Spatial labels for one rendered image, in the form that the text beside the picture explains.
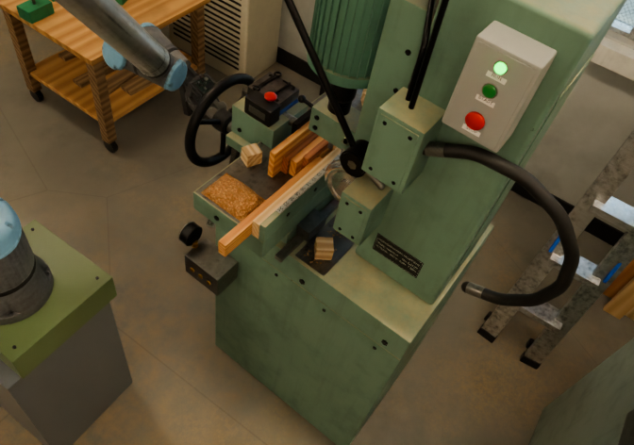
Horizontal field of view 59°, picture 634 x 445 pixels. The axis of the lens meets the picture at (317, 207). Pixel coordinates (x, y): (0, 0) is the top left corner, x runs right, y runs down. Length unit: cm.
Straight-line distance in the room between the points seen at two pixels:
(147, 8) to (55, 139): 72
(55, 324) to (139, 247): 92
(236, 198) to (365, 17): 48
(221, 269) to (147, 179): 111
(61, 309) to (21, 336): 10
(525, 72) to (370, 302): 67
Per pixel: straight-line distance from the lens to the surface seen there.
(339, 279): 131
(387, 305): 130
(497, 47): 82
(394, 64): 104
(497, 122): 87
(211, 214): 130
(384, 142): 97
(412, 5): 98
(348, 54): 109
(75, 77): 279
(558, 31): 86
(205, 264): 152
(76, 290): 149
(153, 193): 249
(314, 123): 129
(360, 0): 103
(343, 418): 179
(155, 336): 212
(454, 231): 113
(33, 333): 146
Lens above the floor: 189
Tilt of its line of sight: 50 degrees down
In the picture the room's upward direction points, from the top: 13 degrees clockwise
